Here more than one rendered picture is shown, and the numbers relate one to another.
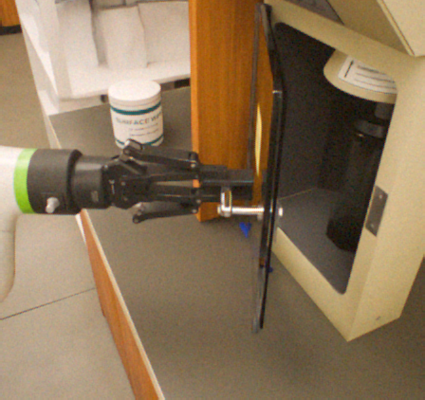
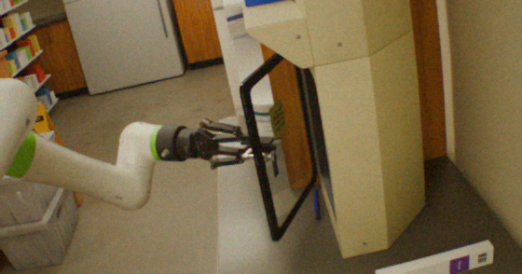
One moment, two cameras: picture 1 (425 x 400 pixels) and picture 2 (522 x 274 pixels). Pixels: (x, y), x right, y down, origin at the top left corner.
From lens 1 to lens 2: 76 cm
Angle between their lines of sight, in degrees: 27
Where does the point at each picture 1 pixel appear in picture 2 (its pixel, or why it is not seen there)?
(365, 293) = (340, 218)
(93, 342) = not seen: outside the picture
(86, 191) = (182, 146)
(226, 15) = not seen: hidden behind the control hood
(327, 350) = (327, 261)
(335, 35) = not seen: hidden behind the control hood
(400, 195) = (335, 147)
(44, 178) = (162, 139)
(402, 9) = (281, 47)
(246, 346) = (277, 255)
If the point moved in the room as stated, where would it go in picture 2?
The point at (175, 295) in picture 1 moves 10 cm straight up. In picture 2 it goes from (249, 227) to (241, 196)
